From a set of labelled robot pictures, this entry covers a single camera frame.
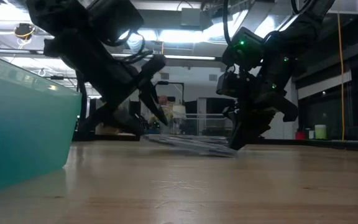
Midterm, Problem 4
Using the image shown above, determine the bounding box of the pale green cylinder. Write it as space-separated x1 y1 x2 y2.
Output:
314 124 328 140

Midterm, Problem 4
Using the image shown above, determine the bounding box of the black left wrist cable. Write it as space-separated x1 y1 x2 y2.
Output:
104 29 155 65

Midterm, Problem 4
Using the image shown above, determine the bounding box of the clear plastic bin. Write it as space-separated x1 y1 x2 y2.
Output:
166 111 234 138

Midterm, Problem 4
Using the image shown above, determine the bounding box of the clear jewel case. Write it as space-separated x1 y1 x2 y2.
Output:
143 133 239 158

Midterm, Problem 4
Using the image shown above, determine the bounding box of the black yellow cord reel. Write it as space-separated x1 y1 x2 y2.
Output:
13 22 37 41

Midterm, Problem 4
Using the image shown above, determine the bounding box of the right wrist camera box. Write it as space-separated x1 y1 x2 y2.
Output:
216 71 245 97

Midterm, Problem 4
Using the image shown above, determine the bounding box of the ceiling light tube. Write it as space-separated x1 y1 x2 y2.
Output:
163 54 217 61

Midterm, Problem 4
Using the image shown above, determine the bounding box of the teal translucent plastic bin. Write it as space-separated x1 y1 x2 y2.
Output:
0 49 83 195

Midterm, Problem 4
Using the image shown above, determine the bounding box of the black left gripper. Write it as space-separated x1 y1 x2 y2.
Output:
44 30 169 138

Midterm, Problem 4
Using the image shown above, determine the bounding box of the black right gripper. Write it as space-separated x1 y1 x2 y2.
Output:
224 88 298 151

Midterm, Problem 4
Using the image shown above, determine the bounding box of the grey ceiling box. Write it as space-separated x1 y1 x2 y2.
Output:
180 7 202 27

